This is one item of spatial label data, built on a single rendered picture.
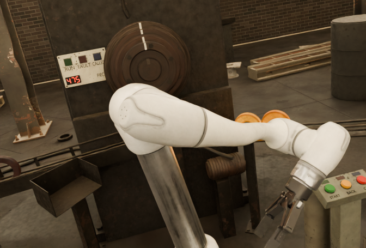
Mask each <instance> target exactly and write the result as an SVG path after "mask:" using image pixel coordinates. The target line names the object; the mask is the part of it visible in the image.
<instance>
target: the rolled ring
mask: <svg viewBox="0 0 366 248"><path fill-rule="evenodd" d="M0 163H4V164H7V165H9V166H10V167H11V168H12V169H13V171H14V175H13V176H12V177H15V176H19V175H21V167H20V165H19V163H18V162H17V161H16V160H15V159H13V158H11V157H9V156H4V155H1V156H0Z"/></svg>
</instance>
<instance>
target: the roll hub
mask: <svg viewBox="0 0 366 248"><path fill-rule="evenodd" d="M145 43H146V46H147V50H145V47H144V42H141V43H138V44H136V45H135V46H133V47H131V48H130V49H129V50H128V52H127V53H126V55H125V57H124V60H123V64H122V71H123V77H124V80H125V82H126V84H131V83H142V84H147V85H150V86H153V87H155V88H157V89H159V90H161V91H163V92H164V91H165V90H167V89H168V88H169V87H170V86H171V85H172V83H173V81H174V79H175V76H176V62H175V59H174V57H173V55H172V53H171V52H170V51H169V50H168V49H167V48H166V47H164V46H163V45H161V44H159V43H156V42H153V41H145ZM149 44H153V48H151V49H150V48H149ZM128 55H131V57H132V58H131V59H130V60H128V59H127V56H128ZM169 57H173V61H170V60H169ZM127 79H130V80H131V83H127ZM168 80H171V81H172V83H171V84H168V83H167V81H168Z"/></svg>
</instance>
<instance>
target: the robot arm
mask: <svg viewBox="0 0 366 248"><path fill-rule="evenodd" d="M109 115H110V117H111V119H112V121H113V122H114V125H115V127H116V128H117V130H118V132H119V133H120V135H121V137H122V139H123V140H124V142H125V144H126V146H127V147H128V149H129V150H130V151H132V152H133V153H135V154H137V157H138V159H139V162H140V164H141V167H142V169H143V171H144V174H145V176H146V178H147V181H148V183H149V186H150V188H151V190H152V193H153V195H154V197H155V200H156V203H157V205H158V207H159V210H160V212H161V214H162V217H163V219H164V221H165V224H166V226H167V228H168V231H169V234H170V236H171V238H172V241H173V243H174V245H175V248H219V247H218V245H217V243H216V241H215V239H214V238H213V237H211V236H209V235H207V234H204V231H203V229H202V226H201V224H200V221H199V218H198V215H197V212H196V210H195V207H194V205H193V202H192V199H191V196H190V194H189V191H188V189H187V186H186V183H185V181H184V178H183V176H182V173H181V170H180V167H179V164H178V162H177V159H176V157H175V154H174V151H173V148H172V147H192V148H198V147H220V146H226V147H237V146H246V145H248V144H251V143H253V142H255V141H257V140H264V141H265V142H266V144H267V145H268V146H269V147H270V148H272V149H275V150H278V151H280V152H282V153H285V154H290V155H294V156H296V157H298V158H300V160H299V161H298V162H297V164H296V166H295V167H294V169H293V170H292V172H291V173H290V174H291V175H292V176H293V178H292V177H290V179H289V180H288V182H287V183H286V185H285V188H286V189H288V192H285V191H282V193H281V194H280V195H279V196H278V198H277V199H276V200H275V201H274V202H273V203H272V204H271V205H270V206H269V207H268V208H267V209H266V210H265V212H266V214H265V216H264V217H263V219H262V220H261V221H260V223H259V224H258V226H257V228H256V229H255V230H254V232H253V233H254V234H256V235H257V236H259V237H260V238H262V237H263V235H264V234H265V232H266V231H267V229H268V228H269V226H270V225H271V223H272V222H273V221H274V219H275V216H277V215H278V214H279V213H281V212H282V211H283V210H284V214H283V217H282V221H281V224H280V225H279V226H277V228H276V230H275V231H274V233H273V234H272V235H271V237H270V239H269V240H268V242H267V243H266V245H265V246H264V248H277V247H278V246H279V245H280V243H281V242H282V240H283V239H284V237H285V236H286V234H288V233H289V234H291V233H292V232H293V229H294V227H295V224H296V221H297V219H298V216H299V214H300V212H301V210H302V208H303V206H304V203H303V202H301V199H302V200H304V201H307V200H308V198H309V197H310V195H311V194H312V193H313V192H312V190H314V191H316V190H318V188H319V187H320V185H321V184H322V182H323V181H324V180H325V178H326V176H327V175H328V174H329V173H330V172H331V171H333V170H334V169H335V167H336V166H337V165H338V164H339V162H340V160H341V159H342V157H343V156H344V154H345V152H346V150H347V147H348V145H349V142H350V135H349V133H348V131H347V130H346V129H345V128H344V127H342V126H340V125H339V124H336V123H334V122H327V123H325V124H323V125H322V126H320V127H319V128H318V129H317V130H312V129H310V128H307V127H306V126H304V125H302V124H300V123H297V122H295V121H293V120H290V119H286V118H275V119H272V120H270V121H269V122H268V123H238V122H235V121H232V120H229V119H226V118H224V117H221V116H219V115H217V114H215V113H213V112H211V111H209V110H207V109H205V108H202V107H199V106H197V105H194V104H191V103H189V102H187V101H183V100H180V99H178V98H176V97H174V96H172V95H169V94H167V93H165V92H163V91H161V90H159V89H157V88H155V87H153V86H150V85H147V84H142V83H131V84H128V85H126V86H124V87H122V88H119V89H118V90H117V91H116V92H115V93H114V94H113V96H112V98H111V100H110V103H109Z"/></svg>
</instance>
